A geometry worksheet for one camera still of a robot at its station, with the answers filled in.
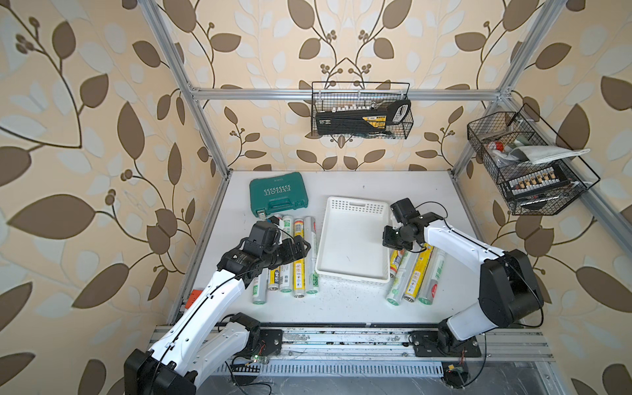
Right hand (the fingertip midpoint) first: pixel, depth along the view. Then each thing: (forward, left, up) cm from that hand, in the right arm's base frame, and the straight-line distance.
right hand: (385, 242), depth 90 cm
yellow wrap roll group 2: (-11, -10, -3) cm, 15 cm away
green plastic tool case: (+26, +42, -1) cm, 50 cm away
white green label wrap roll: (-9, +36, -2) cm, 37 cm away
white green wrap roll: (-5, +28, -2) cm, 28 cm away
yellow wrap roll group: (-8, +32, -3) cm, 33 cm away
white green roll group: (-12, -4, -3) cm, 13 cm away
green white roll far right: (-12, -15, -3) cm, 19 cm away
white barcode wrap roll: (-14, +45, -2) cm, 47 cm away
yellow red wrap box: (-5, -3, -3) cm, 7 cm away
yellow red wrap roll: (-10, +40, -2) cm, 42 cm away
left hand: (-7, +30, +11) cm, 33 cm away
